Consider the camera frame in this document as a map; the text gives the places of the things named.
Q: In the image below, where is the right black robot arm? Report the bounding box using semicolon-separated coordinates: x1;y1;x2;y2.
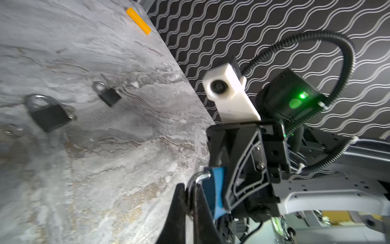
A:
187;30;390;244

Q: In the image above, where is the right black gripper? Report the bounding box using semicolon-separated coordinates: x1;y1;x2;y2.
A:
206;120;291;222

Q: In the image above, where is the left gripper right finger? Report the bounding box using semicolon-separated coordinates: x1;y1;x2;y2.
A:
193;184;222;244

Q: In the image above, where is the black padlock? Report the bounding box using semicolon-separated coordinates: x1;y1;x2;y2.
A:
91;74;122;107
24;94;77;133

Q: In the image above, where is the blue padlock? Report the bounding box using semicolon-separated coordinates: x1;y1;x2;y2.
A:
185;167;227;221

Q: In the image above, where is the yellow block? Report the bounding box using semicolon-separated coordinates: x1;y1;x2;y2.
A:
126;8;151;35

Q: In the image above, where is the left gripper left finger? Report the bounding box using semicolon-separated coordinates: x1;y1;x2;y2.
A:
156;183;187;244

